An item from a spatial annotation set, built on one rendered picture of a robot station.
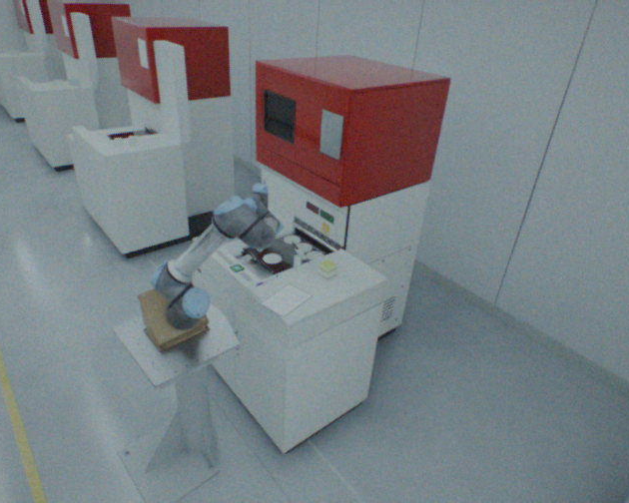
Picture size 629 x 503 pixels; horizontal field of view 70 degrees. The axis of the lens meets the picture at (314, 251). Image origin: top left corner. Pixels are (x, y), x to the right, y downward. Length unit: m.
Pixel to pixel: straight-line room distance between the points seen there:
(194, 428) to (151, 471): 0.32
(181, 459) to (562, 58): 3.17
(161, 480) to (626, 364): 2.91
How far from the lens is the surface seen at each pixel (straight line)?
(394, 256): 2.92
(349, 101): 2.18
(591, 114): 3.25
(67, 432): 3.03
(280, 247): 2.61
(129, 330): 2.24
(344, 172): 2.28
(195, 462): 2.70
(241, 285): 2.22
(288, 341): 2.02
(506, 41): 3.48
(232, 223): 1.71
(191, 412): 2.46
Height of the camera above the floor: 2.24
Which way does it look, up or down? 31 degrees down
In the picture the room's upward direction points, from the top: 4 degrees clockwise
